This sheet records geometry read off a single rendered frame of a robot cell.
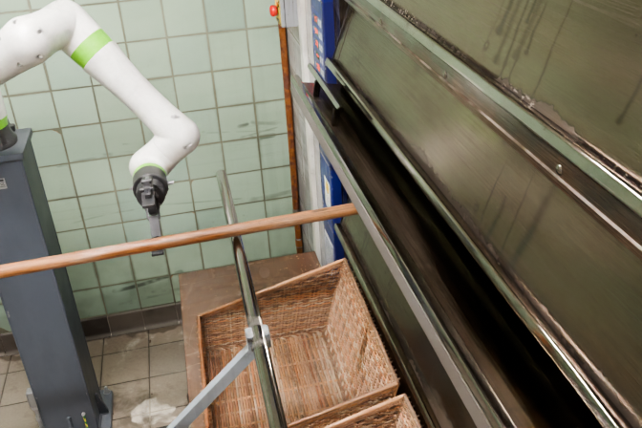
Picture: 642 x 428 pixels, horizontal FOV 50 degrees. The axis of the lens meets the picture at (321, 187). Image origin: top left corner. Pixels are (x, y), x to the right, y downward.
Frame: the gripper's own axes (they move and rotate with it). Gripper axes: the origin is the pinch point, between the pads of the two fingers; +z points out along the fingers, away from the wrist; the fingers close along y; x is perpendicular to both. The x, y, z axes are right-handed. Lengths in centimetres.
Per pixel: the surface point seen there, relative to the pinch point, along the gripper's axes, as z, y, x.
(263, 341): 47, 1, -19
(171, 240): 9.5, -1.8, -4.1
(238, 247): 13.6, 0.7, -18.8
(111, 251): 9.6, -1.4, 9.5
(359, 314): 2, 37, -51
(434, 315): 80, -26, -39
